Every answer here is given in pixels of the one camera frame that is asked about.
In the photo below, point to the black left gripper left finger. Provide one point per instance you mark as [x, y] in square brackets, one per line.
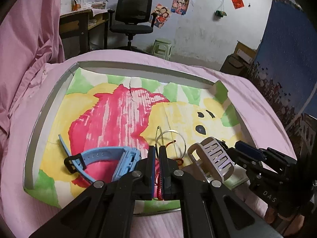
[104, 210]

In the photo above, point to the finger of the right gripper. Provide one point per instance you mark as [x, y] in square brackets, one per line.
[241, 159]
[249, 150]

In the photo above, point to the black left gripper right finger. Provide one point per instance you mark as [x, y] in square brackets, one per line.
[209, 209]

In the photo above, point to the beige hair claw clip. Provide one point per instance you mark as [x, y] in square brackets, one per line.
[211, 160]

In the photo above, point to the large silver wire hoop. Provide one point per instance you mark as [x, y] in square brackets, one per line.
[170, 137]

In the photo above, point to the person's right hand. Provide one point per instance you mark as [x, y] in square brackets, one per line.
[295, 222]

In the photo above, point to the blue kids smartwatch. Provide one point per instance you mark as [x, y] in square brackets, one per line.
[125, 158]

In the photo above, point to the blue starry fabric wardrobe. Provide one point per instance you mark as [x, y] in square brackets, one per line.
[284, 71]

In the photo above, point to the pink bed sheet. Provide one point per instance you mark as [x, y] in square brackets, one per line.
[24, 214]

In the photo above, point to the white shallow cardboard tray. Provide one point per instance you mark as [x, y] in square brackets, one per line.
[123, 104]

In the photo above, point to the colourful painted paper lining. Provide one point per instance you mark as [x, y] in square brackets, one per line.
[123, 118]

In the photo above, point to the green plastic stool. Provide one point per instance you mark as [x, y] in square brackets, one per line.
[162, 48]

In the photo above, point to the red paper square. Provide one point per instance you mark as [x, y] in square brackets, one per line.
[237, 4]

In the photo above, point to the anime character poster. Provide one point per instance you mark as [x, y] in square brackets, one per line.
[180, 6]

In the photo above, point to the cartoon family poster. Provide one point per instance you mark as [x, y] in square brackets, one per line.
[162, 15]

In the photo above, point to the black office chair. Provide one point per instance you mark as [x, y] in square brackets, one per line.
[132, 17]

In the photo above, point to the wooden desk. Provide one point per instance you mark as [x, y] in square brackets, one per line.
[79, 24]

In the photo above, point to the pink curtain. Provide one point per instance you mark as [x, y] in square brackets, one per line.
[29, 38]

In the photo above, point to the cardboard box by wall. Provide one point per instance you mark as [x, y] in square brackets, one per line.
[239, 62]

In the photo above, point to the green hanging wall ornament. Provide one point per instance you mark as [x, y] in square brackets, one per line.
[220, 11]

